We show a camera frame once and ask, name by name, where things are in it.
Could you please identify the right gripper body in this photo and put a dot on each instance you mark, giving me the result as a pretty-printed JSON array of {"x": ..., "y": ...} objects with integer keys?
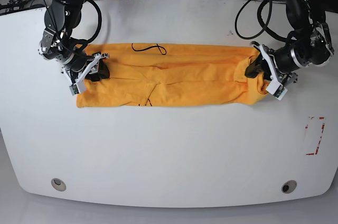
[{"x": 77, "y": 68}]

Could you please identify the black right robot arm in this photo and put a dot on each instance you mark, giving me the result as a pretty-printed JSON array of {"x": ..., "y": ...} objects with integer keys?
[{"x": 60, "y": 18}]

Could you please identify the red tape rectangle marking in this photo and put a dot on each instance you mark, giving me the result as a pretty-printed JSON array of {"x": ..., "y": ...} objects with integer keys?
[{"x": 313, "y": 134}]

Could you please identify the table cable grommet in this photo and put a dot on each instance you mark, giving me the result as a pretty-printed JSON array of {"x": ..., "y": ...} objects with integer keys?
[
  {"x": 289, "y": 186},
  {"x": 58, "y": 184}
]

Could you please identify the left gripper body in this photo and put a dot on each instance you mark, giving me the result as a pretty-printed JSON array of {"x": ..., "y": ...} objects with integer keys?
[{"x": 285, "y": 77}]

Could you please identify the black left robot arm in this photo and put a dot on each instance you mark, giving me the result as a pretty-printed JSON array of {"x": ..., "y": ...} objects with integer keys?
[{"x": 308, "y": 43}]

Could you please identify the left table cable grommet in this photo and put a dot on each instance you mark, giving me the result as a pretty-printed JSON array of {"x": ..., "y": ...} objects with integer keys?
[{"x": 58, "y": 184}]

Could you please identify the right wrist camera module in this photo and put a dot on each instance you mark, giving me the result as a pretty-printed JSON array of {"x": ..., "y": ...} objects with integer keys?
[{"x": 77, "y": 88}]

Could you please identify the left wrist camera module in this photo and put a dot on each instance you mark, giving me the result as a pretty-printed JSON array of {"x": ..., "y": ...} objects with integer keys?
[{"x": 276, "y": 89}]

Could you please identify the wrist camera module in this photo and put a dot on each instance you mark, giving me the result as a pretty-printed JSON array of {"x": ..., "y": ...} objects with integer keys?
[
  {"x": 77, "y": 88},
  {"x": 276, "y": 89}
]

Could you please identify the right table cable grommet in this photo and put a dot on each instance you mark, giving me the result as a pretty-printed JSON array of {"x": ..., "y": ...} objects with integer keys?
[{"x": 289, "y": 186}]

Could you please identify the orange T-shirt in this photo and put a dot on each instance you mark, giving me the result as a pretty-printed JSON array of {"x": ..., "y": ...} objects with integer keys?
[{"x": 174, "y": 75}]

